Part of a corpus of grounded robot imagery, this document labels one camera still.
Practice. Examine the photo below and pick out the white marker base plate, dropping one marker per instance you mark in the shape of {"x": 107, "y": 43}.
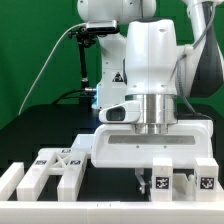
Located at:
{"x": 83, "y": 142}

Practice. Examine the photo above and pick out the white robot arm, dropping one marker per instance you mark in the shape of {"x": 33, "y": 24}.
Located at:
{"x": 146, "y": 71}

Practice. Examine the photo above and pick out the white U-shaped fence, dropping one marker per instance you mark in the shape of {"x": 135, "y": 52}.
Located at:
{"x": 177, "y": 212}

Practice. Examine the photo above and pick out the white chair back frame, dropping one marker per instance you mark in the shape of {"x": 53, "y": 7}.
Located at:
{"x": 67, "y": 163}

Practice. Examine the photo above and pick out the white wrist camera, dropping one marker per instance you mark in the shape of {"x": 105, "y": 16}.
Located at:
{"x": 127, "y": 112}

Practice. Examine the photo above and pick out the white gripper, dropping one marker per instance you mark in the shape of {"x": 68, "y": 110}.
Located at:
{"x": 119, "y": 146}

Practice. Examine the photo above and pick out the black camera stand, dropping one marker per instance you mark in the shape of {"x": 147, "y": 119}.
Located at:
{"x": 84, "y": 40}

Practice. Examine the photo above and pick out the white chair seat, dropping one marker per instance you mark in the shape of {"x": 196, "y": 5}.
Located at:
{"x": 183, "y": 189}

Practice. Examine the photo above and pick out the white rear camera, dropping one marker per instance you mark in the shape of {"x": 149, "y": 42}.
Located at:
{"x": 101, "y": 26}

